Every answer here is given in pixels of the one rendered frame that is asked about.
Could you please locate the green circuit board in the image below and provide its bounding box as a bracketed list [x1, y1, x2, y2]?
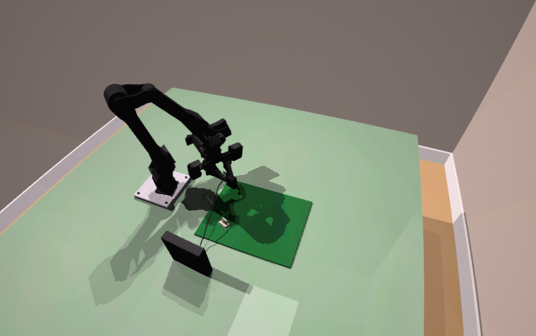
[194, 181, 312, 268]

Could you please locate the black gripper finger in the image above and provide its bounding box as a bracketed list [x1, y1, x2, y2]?
[223, 153, 233, 175]
[205, 160, 227, 182]

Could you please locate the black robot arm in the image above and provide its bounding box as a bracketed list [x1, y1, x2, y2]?
[104, 83, 231, 196]

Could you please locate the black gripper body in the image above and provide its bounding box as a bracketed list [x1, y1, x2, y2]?
[188, 140, 243, 180]

